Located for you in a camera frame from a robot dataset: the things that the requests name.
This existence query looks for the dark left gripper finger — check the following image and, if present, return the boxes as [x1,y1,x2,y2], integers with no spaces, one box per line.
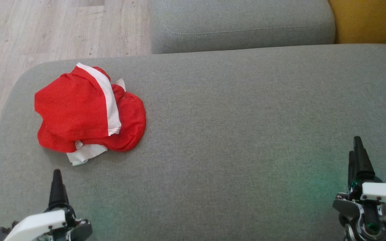
[48,169,69,209]

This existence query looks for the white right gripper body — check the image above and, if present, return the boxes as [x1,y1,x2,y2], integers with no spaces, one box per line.
[333,179,386,241]

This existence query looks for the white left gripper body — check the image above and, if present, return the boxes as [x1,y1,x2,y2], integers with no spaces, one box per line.
[4,205,93,241]

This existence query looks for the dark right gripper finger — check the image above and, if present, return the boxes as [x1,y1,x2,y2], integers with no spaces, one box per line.
[353,136,376,180]
[347,151,356,188]

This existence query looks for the red basketball jersey white shoulders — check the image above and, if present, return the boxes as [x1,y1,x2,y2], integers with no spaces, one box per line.
[66,66,147,166]

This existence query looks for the large grey sofa seat cushion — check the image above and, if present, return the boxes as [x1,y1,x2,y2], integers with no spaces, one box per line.
[0,44,386,241]

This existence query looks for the yellow sofa back cushion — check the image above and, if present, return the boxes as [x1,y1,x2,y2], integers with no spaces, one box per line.
[328,0,386,46]

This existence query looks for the small grey sofa seat cushion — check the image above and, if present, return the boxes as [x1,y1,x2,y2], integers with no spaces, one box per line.
[150,0,336,55]

